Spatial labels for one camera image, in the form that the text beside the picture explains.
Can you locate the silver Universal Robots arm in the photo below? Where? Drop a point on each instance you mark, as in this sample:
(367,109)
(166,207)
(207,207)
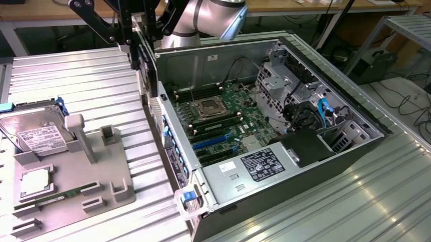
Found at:
(188,15)

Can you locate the wooden desk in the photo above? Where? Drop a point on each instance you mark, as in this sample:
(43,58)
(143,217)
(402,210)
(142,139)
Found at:
(40,11)
(303,5)

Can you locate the blue disk caddy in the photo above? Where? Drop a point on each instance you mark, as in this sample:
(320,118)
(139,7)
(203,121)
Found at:
(63,106)

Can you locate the CPU socket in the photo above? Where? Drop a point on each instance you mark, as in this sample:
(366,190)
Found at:
(208,107)

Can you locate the metal disk bay cage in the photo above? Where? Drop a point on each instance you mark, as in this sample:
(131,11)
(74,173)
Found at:
(274,83)

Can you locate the installed green RAM stick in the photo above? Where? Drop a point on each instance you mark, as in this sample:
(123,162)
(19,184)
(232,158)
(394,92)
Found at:
(215,125)

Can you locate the green motherboard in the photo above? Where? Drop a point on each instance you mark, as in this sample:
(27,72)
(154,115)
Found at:
(242,118)

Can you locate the silver hard disk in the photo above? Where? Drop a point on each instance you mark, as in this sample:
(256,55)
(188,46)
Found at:
(36,131)

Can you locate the long blue expansion slot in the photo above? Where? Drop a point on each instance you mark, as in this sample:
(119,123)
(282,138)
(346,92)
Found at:
(210,141)

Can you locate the silver chipset heat sink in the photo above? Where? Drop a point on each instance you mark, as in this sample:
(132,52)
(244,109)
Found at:
(251,142)

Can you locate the grey parts rack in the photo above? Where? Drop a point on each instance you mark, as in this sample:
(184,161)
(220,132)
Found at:
(78,176)

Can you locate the black box on floor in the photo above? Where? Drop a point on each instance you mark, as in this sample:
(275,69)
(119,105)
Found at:
(376,66)

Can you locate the grey power supply unit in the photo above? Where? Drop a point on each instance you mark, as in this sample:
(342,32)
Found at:
(235,174)

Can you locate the silver CPU chip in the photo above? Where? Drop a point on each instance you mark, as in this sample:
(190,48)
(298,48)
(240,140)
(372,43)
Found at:
(36,182)

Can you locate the loose green RAM stick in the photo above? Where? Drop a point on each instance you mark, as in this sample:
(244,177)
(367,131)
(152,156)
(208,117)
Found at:
(60,195)

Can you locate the clear case latch blue tab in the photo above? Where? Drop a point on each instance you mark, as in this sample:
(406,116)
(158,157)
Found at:
(187,196)

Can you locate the open black PC case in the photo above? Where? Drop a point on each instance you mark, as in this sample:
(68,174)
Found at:
(303,181)

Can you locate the aluminium slat frame table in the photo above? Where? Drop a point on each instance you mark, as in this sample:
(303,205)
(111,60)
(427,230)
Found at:
(408,27)

